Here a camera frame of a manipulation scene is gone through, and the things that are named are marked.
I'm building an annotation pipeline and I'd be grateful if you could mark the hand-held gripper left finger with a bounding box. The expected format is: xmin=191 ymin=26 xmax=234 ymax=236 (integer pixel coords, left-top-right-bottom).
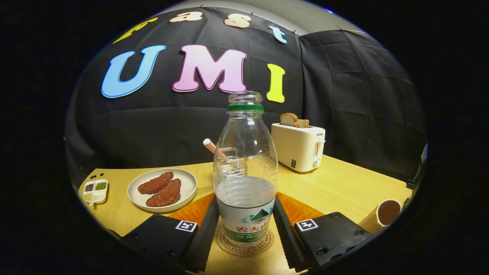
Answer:
xmin=120 ymin=192 xmax=220 ymax=273

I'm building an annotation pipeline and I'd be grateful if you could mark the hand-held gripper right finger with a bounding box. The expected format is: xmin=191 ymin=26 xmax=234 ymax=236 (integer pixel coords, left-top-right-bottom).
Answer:
xmin=272 ymin=191 xmax=373 ymax=273

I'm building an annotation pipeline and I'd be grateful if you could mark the round wooden coaster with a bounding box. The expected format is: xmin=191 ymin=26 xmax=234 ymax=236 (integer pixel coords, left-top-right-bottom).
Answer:
xmin=216 ymin=225 xmax=275 ymax=257

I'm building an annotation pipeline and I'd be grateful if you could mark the beige cup with handle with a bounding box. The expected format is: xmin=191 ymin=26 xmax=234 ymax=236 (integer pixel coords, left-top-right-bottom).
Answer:
xmin=358 ymin=199 xmax=402 ymax=234

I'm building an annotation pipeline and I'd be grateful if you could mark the clear plastic juice bottle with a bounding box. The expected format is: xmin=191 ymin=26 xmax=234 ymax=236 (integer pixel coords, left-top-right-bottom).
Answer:
xmin=213 ymin=91 xmax=279 ymax=248

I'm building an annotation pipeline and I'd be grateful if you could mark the white round plate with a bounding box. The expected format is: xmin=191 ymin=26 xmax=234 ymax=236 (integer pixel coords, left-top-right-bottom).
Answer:
xmin=127 ymin=168 xmax=198 ymax=213

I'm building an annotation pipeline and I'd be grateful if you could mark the brown meat patty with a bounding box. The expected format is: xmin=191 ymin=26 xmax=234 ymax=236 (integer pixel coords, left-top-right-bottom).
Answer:
xmin=146 ymin=178 xmax=182 ymax=207
xmin=138 ymin=171 xmax=174 ymax=195

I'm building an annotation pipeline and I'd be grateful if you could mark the wooden table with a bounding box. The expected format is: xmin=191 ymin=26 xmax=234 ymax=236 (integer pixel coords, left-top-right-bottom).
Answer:
xmin=76 ymin=155 xmax=414 ymax=275

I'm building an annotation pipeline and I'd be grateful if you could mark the white toaster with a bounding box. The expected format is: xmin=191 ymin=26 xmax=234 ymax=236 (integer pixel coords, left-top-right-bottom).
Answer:
xmin=271 ymin=123 xmax=326 ymax=173

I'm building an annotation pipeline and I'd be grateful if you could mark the red striped straw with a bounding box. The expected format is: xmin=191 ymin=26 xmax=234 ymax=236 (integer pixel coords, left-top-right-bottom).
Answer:
xmin=203 ymin=138 xmax=229 ymax=162

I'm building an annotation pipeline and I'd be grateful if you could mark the white divided condiment dish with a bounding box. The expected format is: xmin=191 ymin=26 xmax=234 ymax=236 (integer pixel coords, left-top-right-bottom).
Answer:
xmin=83 ymin=179 xmax=108 ymax=206

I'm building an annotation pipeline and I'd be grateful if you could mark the black backdrop cloth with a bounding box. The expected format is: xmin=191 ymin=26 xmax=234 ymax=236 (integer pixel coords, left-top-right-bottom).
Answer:
xmin=65 ymin=6 xmax=427 ymax=188

